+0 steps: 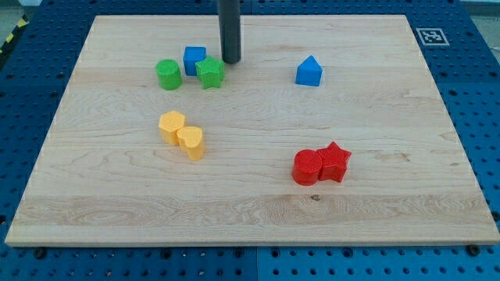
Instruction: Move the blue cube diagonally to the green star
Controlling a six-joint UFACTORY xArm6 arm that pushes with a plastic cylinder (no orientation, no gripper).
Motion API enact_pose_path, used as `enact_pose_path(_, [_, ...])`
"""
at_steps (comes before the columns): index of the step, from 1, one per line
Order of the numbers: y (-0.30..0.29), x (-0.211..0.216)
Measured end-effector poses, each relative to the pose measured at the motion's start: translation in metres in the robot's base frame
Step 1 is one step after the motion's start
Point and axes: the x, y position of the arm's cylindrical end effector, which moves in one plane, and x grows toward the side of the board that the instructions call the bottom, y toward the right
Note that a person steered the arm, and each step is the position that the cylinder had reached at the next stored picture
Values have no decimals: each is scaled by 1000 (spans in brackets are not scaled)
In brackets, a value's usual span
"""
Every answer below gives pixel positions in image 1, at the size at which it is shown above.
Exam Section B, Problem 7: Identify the green star block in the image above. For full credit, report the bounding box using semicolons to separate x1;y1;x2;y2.
195;56;225;89

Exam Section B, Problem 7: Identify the red star block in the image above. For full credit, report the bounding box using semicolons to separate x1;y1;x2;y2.
316;142;352;183

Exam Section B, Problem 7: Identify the blue cube block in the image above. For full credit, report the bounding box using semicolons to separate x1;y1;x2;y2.
183;46;206;76

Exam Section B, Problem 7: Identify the yellow heart block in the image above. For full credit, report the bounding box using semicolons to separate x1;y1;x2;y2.
177;126;205;161

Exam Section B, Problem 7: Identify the red cylinder block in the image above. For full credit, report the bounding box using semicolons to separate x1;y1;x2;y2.
291;149;323;186

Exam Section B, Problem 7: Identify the light wooden board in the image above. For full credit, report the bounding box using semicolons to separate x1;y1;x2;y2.
5;15;499;247

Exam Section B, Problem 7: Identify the yellow hexagon block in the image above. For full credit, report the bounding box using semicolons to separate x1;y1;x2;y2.
159;111;187;146

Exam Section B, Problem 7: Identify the blue pentagon house block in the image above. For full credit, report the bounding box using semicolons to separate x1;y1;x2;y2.
295;55;323;87

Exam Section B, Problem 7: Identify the green cylinder block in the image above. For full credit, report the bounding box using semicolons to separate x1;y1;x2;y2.
155;59;182;91

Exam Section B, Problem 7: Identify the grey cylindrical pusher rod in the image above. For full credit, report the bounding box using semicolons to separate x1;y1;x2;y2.
217;0;241;64

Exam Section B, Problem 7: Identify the white fiducial marker tag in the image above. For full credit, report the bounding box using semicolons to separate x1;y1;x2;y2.
416;27;449;46

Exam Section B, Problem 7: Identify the black and yellow hazard tape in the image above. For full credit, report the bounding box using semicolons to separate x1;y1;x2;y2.
1;14;30;56

